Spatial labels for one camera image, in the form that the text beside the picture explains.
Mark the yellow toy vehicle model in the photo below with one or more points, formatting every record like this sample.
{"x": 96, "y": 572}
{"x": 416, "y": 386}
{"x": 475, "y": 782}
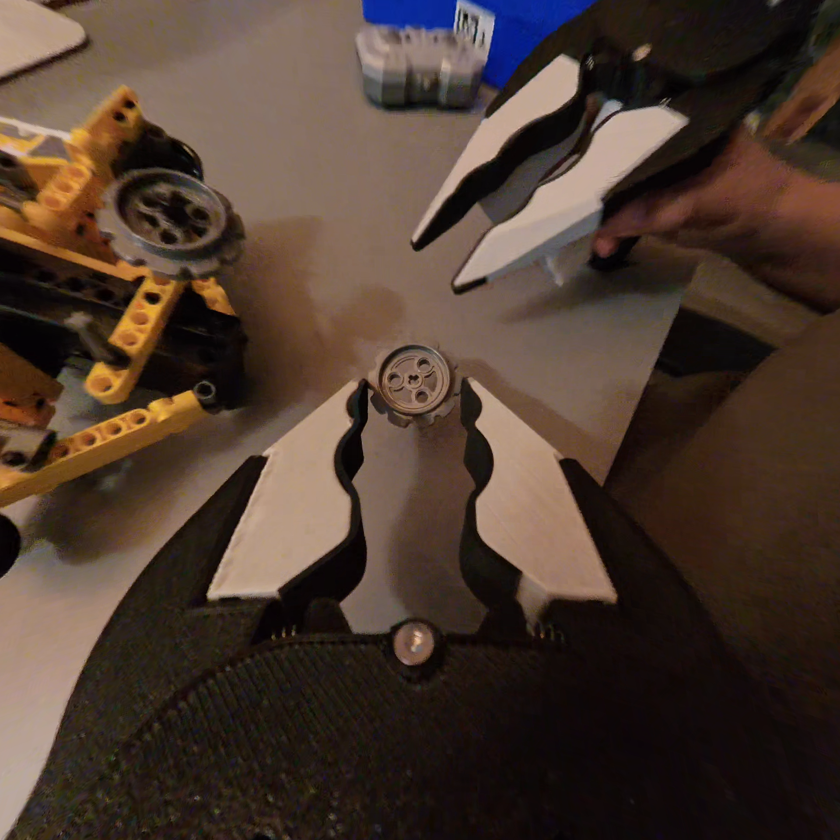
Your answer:
{"x": 141, "y": 321}

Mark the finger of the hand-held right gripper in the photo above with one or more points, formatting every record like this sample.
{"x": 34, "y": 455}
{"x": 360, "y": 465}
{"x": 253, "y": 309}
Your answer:
{"x": 512, "y": 115}
{"x": 558, "y": 210}

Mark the person's right hand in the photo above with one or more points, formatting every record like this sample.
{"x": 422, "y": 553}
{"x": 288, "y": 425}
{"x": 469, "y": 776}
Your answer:
{"x": 735, "y": 203}

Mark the blue plastic bin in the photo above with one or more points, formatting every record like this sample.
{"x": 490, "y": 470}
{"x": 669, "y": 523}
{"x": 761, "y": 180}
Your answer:
{"x": 525, "y": 39}

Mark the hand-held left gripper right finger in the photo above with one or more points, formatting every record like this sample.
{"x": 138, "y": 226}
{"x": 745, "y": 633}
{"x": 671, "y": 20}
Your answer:
{"x": 531, "y": 518}

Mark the grey toy wheel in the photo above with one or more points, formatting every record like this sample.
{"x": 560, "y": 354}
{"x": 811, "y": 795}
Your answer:
{"x": 413, "y": 386}

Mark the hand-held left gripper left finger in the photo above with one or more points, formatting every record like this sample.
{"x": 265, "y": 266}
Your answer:
{"x": 289, "y": 518}

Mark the grey toy battery box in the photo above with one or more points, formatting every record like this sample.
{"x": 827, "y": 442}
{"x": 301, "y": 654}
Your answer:
{"x": 420, "y": 65}

